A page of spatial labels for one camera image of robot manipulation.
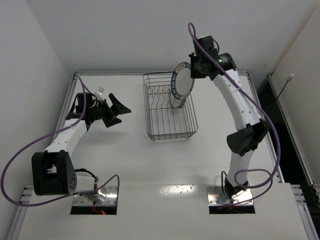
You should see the white plate with teal rim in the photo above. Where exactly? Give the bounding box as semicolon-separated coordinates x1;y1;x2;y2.
170;62;195;100

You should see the white plate with flower emblem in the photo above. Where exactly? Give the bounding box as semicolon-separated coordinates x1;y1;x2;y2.
170;95;186;109

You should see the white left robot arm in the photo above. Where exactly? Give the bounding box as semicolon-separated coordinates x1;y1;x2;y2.
31;92;131;196

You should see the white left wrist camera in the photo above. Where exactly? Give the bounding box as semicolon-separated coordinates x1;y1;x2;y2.
94;86;105;101

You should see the grey wire dish rack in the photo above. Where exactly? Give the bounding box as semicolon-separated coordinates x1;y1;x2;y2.
142;71;199;142

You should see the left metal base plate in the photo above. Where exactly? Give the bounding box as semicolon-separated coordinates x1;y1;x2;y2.
72;186;118;207

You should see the metal base plate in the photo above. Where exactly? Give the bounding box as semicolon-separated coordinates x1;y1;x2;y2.
206;185;254;207
72;186;118;207

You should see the black cable with white plug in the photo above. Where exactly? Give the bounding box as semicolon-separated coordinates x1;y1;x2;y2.
274;73;295;101

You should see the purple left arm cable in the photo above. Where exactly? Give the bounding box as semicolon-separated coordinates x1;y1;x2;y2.
0;76;120;207

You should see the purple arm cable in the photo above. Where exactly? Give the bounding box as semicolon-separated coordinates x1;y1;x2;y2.
187;21;281;208
0;76;120;207

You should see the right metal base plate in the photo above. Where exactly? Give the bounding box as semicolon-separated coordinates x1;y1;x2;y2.
206;185;254;207

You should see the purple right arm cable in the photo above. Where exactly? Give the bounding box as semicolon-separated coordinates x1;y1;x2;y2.
187;21;281;208

